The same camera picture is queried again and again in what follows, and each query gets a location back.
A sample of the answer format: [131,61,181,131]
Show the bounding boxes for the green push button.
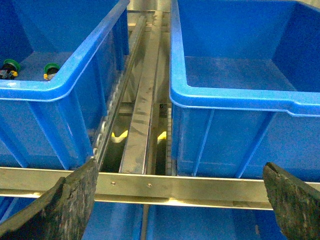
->
[0,58,21,80]
[43,62,60,81]

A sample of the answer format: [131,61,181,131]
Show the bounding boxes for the blue bin holding buttons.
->
[0,0,129,170]

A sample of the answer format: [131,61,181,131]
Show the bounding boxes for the green push button middle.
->
[43,62,60,81]

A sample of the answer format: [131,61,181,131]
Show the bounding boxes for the lower shelf blue bin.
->
[0,197,288,240]

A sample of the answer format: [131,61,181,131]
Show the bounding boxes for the empty blue target bin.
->
[169,0,320,182]

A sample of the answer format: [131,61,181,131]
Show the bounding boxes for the metal centre divider rail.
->
[119,11,163,174]

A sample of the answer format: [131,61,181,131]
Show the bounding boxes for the white roller track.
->
[91,15,147,163]

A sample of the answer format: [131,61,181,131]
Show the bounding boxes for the metal front rack rail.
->
[0,166,320,211]

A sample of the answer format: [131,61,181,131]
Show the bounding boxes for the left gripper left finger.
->
[0,158,99,240]

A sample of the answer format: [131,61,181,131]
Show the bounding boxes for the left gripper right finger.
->
[262,162,320,240]

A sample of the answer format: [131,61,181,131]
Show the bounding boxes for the green push button left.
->
[0,58,21,80]

